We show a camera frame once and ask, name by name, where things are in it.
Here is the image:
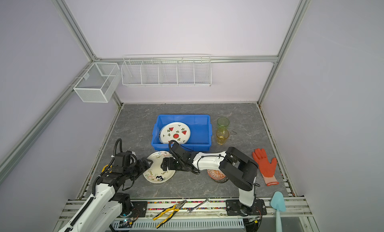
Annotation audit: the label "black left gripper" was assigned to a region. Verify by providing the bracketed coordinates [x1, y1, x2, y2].
[123, 157, 153, 181]

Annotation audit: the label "cream floral plate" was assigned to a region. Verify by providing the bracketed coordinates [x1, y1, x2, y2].
[143, 151, 176, 184]

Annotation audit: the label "white watermelon plate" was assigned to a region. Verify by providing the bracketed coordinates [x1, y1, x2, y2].
[159, 122, 191, 144]

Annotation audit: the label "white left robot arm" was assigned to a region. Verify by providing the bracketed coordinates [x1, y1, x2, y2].
[60, 138, 153, 232]

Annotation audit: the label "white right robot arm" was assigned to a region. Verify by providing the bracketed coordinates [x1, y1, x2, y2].
[160, 140, 259, 216]

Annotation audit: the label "blue plastic bin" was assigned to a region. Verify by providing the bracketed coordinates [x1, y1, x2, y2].
[151, 115, 213, 152]

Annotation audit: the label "yellow black pliers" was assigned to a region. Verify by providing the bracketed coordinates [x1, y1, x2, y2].
[153, 200, 187, 229]

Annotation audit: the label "silver wrench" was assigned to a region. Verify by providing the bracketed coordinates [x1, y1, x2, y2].
[188, 198, 210, 215]

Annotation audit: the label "orange patterned bowl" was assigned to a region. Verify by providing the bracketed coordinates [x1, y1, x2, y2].
[207, 170, 229, 183]

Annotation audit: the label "green glass cup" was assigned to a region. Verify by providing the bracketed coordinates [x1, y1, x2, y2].
[217, 117, 230, 132]

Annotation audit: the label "white mesh box basket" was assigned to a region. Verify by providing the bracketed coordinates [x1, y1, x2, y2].
[74, 62, 121, 103]

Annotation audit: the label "red work glove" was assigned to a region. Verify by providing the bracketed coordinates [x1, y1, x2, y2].
[252, 148, 279, 186]

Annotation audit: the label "teal spatula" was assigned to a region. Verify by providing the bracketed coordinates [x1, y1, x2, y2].
[270, 191, 286, 232]

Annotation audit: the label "white wire wall rack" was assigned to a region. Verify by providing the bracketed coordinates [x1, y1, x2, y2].
[121, 54, 212, 87]

